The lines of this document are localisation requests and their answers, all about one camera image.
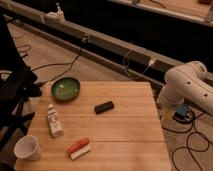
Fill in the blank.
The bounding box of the green ceramic bowl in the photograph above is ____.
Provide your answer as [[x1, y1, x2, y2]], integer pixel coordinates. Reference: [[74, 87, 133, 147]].
[[51, 77, 80, 101]]

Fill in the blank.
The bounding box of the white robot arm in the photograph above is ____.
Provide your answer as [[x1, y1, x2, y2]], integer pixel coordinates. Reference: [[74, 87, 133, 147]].
[[157, 61, 213, 115]]

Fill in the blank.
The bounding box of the black rectangular block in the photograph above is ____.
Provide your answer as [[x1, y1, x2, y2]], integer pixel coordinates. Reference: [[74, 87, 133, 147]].
[[94, 101, 114, 114]]

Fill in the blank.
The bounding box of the white squeeze bottle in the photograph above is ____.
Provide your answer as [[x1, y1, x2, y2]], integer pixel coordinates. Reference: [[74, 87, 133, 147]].
[[47, 104, 63, 138]]

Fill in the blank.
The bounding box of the orange and white eraser brush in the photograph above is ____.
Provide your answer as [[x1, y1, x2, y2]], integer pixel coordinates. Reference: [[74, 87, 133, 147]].
[[67, 138, 91, 160]]

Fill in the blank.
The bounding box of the blue box on floor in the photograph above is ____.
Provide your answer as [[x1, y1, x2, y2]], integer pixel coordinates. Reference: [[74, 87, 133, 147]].
[[176, 104, 189, 117]]

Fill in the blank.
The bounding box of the white paper cup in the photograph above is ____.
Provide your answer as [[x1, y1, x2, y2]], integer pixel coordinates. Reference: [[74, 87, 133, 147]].
[[14, 135, 41, 161]]

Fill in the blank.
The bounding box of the black cable on floor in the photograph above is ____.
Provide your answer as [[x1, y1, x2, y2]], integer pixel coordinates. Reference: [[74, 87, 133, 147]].
[[31, 39, 88, 84]]

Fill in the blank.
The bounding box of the long grey metal rail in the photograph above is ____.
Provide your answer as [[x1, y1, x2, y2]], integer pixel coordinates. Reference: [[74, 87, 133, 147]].
[[0, 0, 213, 101]]

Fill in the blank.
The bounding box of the white clamp on rail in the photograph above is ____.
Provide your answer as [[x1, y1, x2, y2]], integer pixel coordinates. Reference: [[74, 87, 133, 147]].
[[45, 3, 65, 22]]

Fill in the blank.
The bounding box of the black chair frame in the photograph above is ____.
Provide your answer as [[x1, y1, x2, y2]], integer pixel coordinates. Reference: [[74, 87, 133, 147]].
[[0, 13, 43, 151]]

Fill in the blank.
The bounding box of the black coiled cable right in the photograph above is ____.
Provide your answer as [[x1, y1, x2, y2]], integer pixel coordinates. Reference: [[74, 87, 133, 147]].
[[162, 108, 213, 171]]

